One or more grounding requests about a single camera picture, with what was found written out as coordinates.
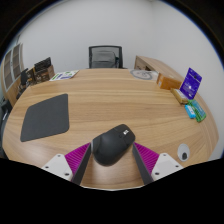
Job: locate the wooden shelf unit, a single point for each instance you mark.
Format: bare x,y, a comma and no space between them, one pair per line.
10,66

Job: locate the small blue box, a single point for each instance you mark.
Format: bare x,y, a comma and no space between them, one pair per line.
190,111

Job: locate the grey backpack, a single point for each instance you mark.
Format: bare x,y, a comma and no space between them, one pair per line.
103,59

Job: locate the wooden side desk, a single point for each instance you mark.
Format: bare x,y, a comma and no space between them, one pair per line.
156,64

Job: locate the small tan box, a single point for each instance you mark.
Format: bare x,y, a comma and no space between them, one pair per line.
179,96

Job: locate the purple upright card pack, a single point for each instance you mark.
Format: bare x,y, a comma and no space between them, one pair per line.
191,83

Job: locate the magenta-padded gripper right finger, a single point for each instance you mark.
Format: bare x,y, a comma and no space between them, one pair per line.
165,165

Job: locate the green flat box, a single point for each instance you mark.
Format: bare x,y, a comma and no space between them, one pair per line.
198,111

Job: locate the large black office chair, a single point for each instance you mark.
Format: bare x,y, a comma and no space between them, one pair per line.
4,123

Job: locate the black computer mouse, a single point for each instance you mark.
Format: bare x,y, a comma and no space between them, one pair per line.
111,146

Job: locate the small brown cardboard box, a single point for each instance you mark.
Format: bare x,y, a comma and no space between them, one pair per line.
31,76

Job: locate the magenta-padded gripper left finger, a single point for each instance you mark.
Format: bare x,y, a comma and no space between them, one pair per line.
58,165

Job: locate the black mesh office chair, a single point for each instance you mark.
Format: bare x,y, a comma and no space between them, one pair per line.
120,56

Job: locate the dark grey mouse pad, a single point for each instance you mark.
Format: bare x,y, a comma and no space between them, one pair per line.
45,118

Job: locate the black box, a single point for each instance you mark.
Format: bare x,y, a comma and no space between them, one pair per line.
42,64

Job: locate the round grey disc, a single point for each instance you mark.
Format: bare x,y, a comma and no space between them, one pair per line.
143,74

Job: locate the orange cardboard box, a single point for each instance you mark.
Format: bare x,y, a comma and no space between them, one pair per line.
168,82

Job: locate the white green printed leaflet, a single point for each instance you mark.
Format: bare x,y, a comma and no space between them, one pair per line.
64,75

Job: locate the large brown cardboard box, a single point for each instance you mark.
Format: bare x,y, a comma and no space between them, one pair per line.
45,75

